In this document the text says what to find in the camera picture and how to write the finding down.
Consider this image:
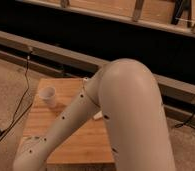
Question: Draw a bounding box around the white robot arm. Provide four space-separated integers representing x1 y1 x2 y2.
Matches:
13 59 176 171

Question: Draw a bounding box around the white sponge block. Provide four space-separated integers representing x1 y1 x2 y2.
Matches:
93 111 103 120

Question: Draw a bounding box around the wooden table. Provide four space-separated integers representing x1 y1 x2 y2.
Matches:
18 78 113 165

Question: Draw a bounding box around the black cable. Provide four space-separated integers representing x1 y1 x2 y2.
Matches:
172 101 195 141
0 49 35 151

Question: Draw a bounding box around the black cable right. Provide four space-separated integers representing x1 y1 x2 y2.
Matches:
172 101 195 141

